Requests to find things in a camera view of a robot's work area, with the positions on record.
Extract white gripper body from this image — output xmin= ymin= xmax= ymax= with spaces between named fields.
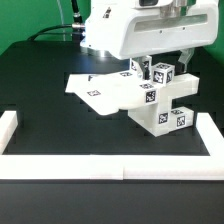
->
xmin=84 ymin=0 xmax=219 ymax=59

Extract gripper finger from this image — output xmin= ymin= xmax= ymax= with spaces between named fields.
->
xmin=139 ymin=55 xmax=152 ymax=80
xmin=178 ymin=48 xmax=194 ymax=74

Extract white chair back frame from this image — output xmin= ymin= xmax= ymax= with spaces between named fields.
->
xmin=65 ymin=71 xmax=199 ymax=116

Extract white U-shaped fence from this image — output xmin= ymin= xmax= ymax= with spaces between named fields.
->
xmin=0 ymin=111 xmax=224 ymax=180

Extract black cable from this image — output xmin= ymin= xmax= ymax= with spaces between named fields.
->
xmin=27 ymin=0 xmax=86 ymax=42

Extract grey thin cable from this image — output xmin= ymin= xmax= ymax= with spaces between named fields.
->
xmin=56 ymin=0 xmax=66 ymax=42

